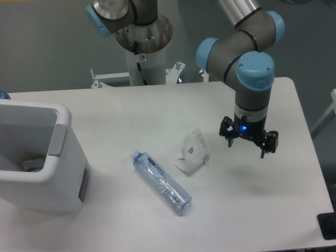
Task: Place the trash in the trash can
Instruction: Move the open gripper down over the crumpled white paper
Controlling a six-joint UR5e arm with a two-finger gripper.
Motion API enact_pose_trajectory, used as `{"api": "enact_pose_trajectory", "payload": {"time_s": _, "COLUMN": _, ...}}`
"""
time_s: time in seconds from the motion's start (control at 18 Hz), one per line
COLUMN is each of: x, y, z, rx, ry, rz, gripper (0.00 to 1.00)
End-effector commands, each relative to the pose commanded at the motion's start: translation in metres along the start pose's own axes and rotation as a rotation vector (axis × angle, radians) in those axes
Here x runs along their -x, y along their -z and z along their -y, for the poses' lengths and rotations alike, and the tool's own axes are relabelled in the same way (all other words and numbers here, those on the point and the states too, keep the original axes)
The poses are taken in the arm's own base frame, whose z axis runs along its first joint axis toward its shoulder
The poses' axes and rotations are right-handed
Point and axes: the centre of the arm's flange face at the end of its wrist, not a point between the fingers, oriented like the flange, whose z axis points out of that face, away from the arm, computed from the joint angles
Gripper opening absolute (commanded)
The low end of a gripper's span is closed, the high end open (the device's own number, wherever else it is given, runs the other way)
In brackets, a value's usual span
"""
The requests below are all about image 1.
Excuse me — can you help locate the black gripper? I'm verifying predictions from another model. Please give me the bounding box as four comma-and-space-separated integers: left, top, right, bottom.
219, 115, 278, 159

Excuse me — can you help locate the clear blue plastic bottle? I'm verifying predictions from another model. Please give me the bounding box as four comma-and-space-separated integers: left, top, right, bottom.
131, 150, 192, 215

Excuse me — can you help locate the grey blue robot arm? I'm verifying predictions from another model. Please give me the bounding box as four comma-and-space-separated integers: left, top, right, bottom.
86, 1, 285, 154

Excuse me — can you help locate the white trash can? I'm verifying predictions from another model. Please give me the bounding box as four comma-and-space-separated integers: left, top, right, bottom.
1, 100, 90, 212

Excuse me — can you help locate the trash inside can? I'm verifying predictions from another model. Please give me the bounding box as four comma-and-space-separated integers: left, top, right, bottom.
0, 154, 46, 173

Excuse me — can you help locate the black clamp at table corner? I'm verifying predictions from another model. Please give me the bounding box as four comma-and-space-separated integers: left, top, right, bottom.
317, 212, 335, 240

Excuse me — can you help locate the blue object at left edge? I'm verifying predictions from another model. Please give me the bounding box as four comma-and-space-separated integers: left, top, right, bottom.
0, 89, 11, 100

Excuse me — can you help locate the white right table bracket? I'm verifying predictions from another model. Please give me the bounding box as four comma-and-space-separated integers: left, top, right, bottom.
198, 69, 209, 82

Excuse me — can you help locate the white table bracket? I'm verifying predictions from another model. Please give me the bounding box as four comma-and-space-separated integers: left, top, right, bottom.
90, 68, 130, 89
166, 61, 186, 85
198, 69, 209, 82

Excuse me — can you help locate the white frame at right edge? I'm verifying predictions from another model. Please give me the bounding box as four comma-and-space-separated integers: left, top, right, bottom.
310, 89, 335, 139

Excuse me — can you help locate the white middle table bracket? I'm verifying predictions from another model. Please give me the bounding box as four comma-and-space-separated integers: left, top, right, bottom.
166, 61, 186, 85

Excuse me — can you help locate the black cable on pedestal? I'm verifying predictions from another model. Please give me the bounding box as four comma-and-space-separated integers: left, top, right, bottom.
133, 40, 148, 86

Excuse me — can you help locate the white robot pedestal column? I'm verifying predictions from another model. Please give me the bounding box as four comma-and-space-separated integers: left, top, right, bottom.
115, 14, 173, 86

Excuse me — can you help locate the white left table bracket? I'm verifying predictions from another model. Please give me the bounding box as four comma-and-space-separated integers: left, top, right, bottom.
90, 68, 130, 89

